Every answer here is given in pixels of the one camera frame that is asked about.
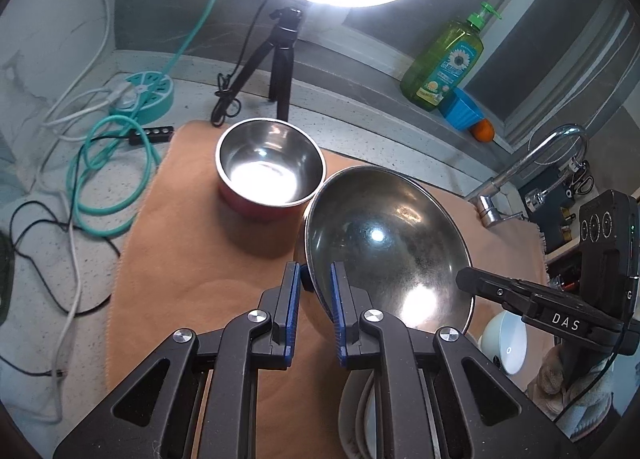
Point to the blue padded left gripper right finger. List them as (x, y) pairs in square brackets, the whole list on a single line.
[(338, 317)]

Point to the green dish soap bottle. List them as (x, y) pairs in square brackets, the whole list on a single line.
[(440, 68)]

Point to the chrome kitchen faucet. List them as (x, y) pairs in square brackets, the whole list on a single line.
[(481, 197)]

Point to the blue cup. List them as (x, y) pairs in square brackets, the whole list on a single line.
[(460, 111)]

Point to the orange fruit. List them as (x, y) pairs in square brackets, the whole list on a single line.
[(483, 131)]

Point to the white small bowl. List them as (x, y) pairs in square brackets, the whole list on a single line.
[(504, 341)]

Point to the large stainless steel bowl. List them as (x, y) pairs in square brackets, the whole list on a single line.
[(395, 240)]

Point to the scissors in holder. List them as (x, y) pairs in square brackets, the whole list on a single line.
[(582, 181)]

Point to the red steel bowl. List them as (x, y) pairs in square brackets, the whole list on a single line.
[(267, 168)]

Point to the teal round power strip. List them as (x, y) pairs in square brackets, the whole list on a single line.
[(145, 96)]

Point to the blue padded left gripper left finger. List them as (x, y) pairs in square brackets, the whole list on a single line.
[(288, 305)]

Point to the white plate pink flowers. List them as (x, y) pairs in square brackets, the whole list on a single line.
[(357, 416)]

